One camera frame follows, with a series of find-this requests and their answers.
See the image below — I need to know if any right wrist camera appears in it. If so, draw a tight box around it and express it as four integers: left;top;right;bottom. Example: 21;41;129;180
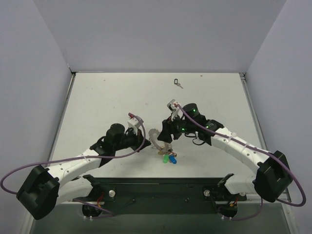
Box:
167;99;179;113

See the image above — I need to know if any green key tag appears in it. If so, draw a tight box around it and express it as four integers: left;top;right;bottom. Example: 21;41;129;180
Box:
163;154;169;163

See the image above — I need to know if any key with black tag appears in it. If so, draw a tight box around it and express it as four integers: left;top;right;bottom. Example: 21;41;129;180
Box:
174;78;183;89

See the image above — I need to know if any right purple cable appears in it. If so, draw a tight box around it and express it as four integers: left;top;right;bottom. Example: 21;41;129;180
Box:
175;104;307;221

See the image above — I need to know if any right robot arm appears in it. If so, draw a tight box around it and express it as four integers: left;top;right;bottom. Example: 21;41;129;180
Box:
157;100;292;202

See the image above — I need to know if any blue key tag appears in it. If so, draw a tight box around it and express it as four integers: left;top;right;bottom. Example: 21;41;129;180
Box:
169;155;177;164

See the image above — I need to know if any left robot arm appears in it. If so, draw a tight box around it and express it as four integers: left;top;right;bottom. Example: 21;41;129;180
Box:
16;123;151;220

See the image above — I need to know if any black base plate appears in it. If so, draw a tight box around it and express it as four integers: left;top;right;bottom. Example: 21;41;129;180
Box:
78;175;247;215

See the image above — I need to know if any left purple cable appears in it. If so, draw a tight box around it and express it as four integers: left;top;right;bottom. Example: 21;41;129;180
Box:
1;113;144;219

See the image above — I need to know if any purple cable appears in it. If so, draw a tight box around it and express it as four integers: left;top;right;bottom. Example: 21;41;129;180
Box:
1;113;144;219
175;104;307;221

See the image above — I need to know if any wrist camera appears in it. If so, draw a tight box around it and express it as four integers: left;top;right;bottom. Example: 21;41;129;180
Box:
127;113;144;132
167;99;179;113

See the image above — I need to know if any aluminium frame rail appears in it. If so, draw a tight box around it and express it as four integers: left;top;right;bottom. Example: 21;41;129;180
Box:
43;193;290;219

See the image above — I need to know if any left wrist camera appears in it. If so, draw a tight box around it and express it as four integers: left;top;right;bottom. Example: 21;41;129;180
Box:
127;113;144;132

